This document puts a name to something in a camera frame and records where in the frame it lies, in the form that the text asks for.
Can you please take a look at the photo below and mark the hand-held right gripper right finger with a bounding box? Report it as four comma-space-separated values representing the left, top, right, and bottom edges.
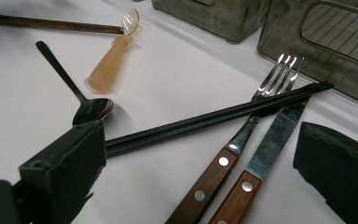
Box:
293, 120, 358, 224

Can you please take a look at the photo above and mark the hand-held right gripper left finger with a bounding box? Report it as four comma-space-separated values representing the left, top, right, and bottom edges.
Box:
18, 119, 108, 224

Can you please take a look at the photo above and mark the dark metal spoon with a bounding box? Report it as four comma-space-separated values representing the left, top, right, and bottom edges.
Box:
35, 40, 115, 126

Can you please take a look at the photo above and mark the fork with wooden handle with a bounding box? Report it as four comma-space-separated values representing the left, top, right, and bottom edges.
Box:
208, 98, 310, 224

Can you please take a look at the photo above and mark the wooden-handled fork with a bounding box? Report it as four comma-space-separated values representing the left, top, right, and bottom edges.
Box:
164, 53, 306, 224

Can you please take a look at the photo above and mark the black chopstick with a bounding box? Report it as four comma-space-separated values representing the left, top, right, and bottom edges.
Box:
105, 81, 335, 151
105, 83, 334, 159

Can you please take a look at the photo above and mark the brown wooden chopstick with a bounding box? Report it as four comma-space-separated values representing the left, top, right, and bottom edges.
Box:
0, 16, 125, 35
0, 12, 123, 32

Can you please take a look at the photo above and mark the smoky transparent plastic bin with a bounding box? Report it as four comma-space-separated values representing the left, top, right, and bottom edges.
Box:
256, 0, 358, 110
151, 0, 273, 44

